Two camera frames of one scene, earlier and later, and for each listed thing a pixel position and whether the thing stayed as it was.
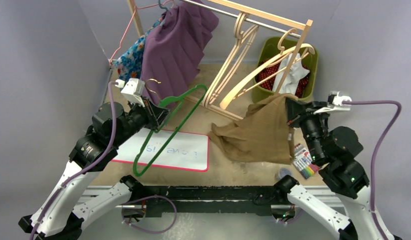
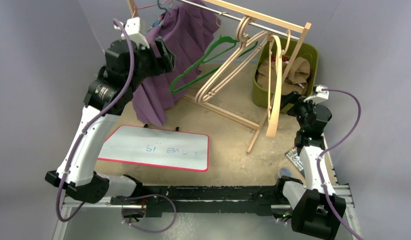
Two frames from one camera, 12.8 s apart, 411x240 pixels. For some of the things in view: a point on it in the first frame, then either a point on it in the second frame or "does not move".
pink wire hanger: x=136 y=8 does not move
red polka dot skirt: x=268 y=84 to x=284 y=58
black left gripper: x=155 y=115 to x=165 y=63
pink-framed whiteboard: x=186 y=150 does not move
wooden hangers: x=305 y=48 to x=276 y=54
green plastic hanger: x=167 y=102 to x=224 y=42
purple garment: x=172 y=50 does not move
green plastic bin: x=277 y=48 does not move
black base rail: x=207 y=201 does not move
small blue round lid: x=284 y=171 does not move
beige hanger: x=209 y=101 to x=201 y=98
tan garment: x=262 y=135 to x=296 y=80
